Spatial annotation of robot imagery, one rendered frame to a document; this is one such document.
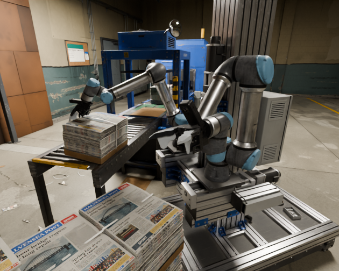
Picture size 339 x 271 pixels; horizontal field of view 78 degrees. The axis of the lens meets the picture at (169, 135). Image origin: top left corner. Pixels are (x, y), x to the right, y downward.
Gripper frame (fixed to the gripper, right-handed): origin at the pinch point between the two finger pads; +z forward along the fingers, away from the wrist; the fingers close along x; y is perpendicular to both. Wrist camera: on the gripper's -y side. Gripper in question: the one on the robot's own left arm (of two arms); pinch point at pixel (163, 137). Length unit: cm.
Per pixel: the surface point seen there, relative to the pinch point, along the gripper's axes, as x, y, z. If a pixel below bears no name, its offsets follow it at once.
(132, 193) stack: 38, 36, -11
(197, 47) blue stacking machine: 229, -76, -338
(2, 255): 9.5, 15.6, 39.7
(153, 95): 203, 4, -179
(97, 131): 79, 10, -19
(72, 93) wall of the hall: 538, -9, -191
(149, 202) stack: 26.9, 37.5, -12.1
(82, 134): 89, 12, -13
